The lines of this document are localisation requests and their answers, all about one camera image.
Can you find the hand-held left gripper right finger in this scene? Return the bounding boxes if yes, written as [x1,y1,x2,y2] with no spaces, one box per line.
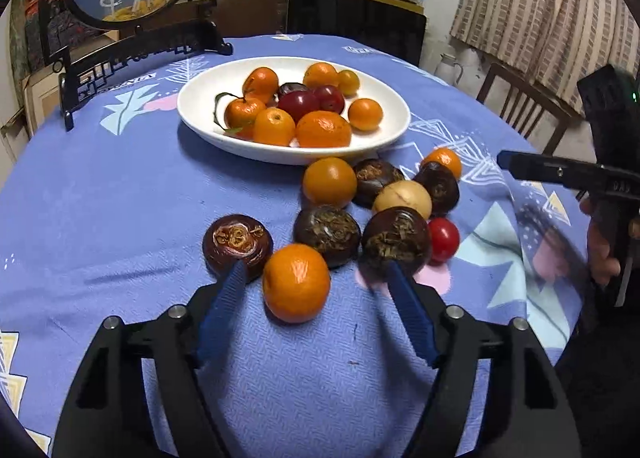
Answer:
[385,260,583,458]

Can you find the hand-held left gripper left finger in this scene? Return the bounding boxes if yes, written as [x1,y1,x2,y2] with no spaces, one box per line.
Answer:
[52,260,251,458]

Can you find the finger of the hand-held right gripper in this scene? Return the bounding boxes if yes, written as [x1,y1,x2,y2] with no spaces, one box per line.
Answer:
[497,150,607,189]

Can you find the dark brown water chestnut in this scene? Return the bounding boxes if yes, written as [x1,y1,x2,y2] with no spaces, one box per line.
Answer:
[202,214,274,283]
[361,207,432,283]
[293,205,362,269]
[412,161,461,217]
[351,158,406,210]

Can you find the orange tangerine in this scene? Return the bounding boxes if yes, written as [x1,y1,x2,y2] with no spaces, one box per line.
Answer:
[252,107,296,147]
[337,69,361,97]
[242,66,280,103]
[422,148,463,181]
[295,110,353,149]
[303,62,340,91]
[262,244,332,325]
[302,157,358,209]
[348,98,384,132]

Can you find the small red plum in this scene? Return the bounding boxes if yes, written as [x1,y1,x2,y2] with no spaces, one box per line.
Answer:
[427,218,461,265]

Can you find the pale yellow round fruit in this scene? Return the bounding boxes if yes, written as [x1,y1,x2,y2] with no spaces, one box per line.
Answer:
[372,180,433,219]

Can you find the tangerine with green leaf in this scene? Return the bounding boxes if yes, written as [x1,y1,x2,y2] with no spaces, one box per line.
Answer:
[214,92,267,135]

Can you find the white oval plate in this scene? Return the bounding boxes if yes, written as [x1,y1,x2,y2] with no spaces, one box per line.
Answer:
[177,56,412,166]

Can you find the person's right hand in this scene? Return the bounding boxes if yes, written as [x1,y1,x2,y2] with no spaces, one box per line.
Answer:
[580,198,622,287]

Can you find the wooden chair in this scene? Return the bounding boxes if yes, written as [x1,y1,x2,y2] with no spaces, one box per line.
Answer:
[476,62,581,156]

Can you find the white kettle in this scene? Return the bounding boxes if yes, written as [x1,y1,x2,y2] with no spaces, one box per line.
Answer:
[434,52,466,84]

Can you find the blue printed tablecloth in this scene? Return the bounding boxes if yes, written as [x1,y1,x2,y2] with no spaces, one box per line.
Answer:
[0,32,588,458]

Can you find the striped curtain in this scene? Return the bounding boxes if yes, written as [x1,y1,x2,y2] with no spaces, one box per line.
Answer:
[450,0,640,103]

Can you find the black flat panel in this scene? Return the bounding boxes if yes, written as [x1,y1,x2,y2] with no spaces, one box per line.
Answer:
[287,0,427,69]

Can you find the brown board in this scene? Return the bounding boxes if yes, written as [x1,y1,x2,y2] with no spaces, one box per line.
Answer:
[192,0,290,36]

